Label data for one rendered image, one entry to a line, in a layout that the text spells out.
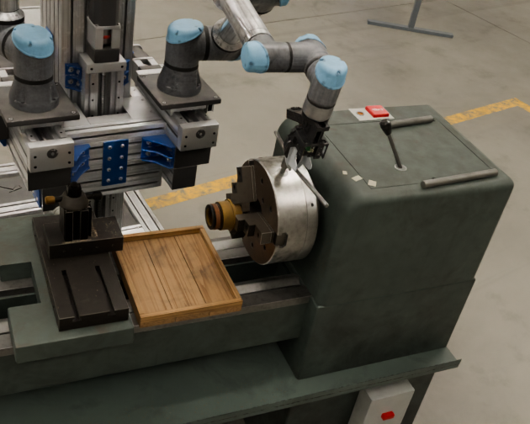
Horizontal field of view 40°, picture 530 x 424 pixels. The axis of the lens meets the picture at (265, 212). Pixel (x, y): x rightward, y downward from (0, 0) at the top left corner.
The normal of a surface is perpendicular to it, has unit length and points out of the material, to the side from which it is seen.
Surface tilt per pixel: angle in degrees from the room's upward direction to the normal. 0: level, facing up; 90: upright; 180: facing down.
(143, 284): 0
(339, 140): 0
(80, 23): 90
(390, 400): 90
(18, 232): 0
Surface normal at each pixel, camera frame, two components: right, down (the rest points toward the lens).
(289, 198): 0.37, -0.22
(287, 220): 0.41, 0.18
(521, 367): 0.16, -0.80
